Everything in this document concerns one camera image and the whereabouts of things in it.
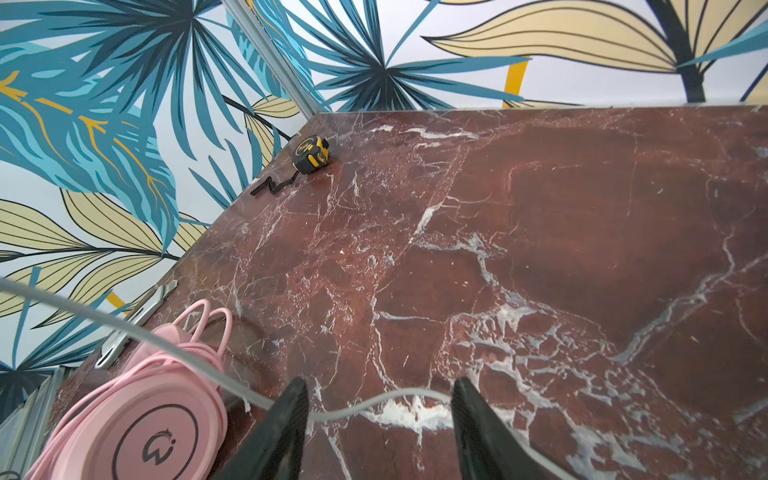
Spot black hex key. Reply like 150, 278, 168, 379
250, 171, 299, 196

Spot aluminium frame rail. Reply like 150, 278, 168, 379
1, 366, 69, 479

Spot silver adjustable wrench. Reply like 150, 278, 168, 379
94, 280, 178, 370

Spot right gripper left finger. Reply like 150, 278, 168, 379
212, 378, 309, 480

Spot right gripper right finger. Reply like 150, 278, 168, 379
450, 377, 546, 480

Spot white headphone cable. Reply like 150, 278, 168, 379
0, 275, 577, 480

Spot pink cat-ear headphones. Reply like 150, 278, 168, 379
23, 298, 235, 480

